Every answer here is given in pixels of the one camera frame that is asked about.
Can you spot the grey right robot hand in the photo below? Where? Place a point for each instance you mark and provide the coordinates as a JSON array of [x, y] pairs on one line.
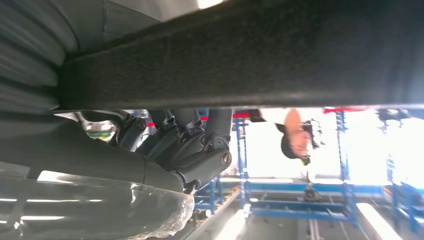
[[82, 155]]

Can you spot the blue metal shelf rack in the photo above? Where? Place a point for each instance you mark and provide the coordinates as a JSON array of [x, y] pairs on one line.
[[298, 187], [407, 198]]

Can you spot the ceiling light panel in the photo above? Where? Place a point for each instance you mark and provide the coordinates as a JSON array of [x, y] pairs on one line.
[[377, 220], [232, 227]]

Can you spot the person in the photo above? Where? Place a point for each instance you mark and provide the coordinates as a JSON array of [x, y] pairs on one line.
[[294, 139]]

